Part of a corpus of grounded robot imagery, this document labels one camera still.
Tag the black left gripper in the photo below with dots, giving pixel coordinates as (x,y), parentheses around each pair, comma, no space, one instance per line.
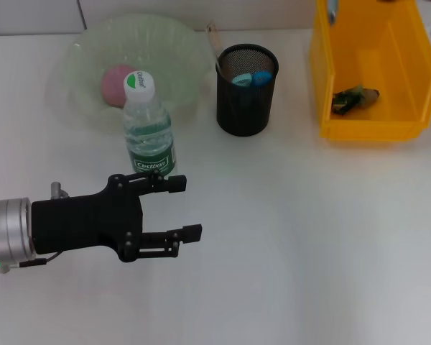
(88,224)

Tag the Cestbon water bottle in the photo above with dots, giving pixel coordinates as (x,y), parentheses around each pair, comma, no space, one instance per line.
(149,122)

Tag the pink peach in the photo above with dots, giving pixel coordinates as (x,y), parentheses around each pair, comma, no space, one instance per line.
(112,86)

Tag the blue scissors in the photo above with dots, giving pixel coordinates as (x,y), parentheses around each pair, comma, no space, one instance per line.
(260,78)

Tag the transparent plastic ruler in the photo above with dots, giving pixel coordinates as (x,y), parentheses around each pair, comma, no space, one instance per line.
(214,43)

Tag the green plastic wrapper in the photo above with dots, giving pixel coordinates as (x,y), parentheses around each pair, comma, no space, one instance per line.
(352,100)

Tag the black mesh pen cup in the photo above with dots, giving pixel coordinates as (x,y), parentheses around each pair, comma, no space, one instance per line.
(246,111)

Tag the green glass fruit plate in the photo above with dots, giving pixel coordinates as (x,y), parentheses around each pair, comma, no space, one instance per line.
(165,46)

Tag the yellow plastic storage bin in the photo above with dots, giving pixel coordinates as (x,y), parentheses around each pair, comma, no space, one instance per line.
(373,54)

